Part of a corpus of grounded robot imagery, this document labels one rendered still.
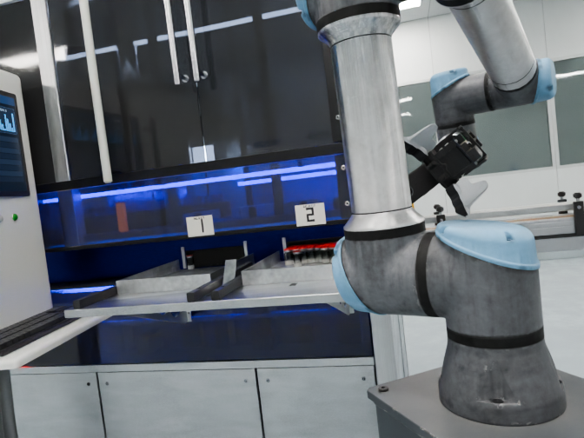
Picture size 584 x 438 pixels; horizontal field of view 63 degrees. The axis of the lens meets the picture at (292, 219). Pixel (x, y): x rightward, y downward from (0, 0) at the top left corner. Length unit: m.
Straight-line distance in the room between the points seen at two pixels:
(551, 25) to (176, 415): 5.67
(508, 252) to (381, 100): 0.25
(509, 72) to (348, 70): 0.32
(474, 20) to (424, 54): 5.34
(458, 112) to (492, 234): 0.44
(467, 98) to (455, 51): 5.15
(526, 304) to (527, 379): 0.09
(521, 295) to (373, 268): 0.18
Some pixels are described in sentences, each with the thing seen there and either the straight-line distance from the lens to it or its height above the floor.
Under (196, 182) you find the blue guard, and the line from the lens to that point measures 1.45.
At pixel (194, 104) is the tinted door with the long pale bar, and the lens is 1.48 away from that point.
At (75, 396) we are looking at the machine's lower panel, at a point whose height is 0.50.
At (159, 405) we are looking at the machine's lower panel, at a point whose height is 0.47.
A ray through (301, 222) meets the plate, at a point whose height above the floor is 1.00.
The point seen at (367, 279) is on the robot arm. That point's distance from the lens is 0.66.
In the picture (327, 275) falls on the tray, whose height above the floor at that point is 0.89.
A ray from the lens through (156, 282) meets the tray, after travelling 1.24.
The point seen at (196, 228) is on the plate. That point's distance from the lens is 1.46.
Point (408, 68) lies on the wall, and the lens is 6.07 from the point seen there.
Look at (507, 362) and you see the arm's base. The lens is 0.63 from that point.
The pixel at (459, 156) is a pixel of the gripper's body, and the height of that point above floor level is 1.11.
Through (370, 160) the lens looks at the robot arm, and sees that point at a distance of 0.65.
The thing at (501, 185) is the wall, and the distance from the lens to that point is 6.02.
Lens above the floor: 1.08
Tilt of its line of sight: 3 degrees down
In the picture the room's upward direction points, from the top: 7 degrees counter-clockwise
